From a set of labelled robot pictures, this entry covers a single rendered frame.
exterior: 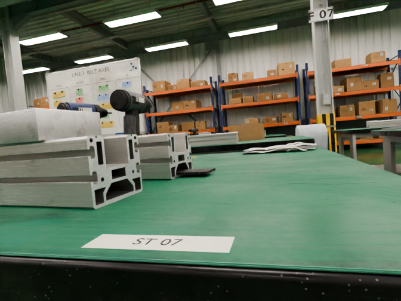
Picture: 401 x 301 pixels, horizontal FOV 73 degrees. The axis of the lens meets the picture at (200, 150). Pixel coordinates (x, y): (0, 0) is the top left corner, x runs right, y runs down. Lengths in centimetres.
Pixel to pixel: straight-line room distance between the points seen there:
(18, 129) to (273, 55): 1104
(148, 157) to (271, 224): 33
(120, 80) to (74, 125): 349
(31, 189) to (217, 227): 26
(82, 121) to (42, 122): 7
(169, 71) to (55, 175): 1168
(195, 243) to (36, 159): 28
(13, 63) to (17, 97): 93
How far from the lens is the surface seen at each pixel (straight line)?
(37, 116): 39
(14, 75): 931
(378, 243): 21
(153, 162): 52
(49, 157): 40
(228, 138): 207
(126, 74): 386
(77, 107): 97
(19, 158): 44
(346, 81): 1034
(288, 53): 1132
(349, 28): 1181
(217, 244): 19
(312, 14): 648
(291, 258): 18
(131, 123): 78
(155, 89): 1111
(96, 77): 411
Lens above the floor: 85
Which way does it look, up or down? 3 degrees down
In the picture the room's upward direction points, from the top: 5 degrees counter-clockwise
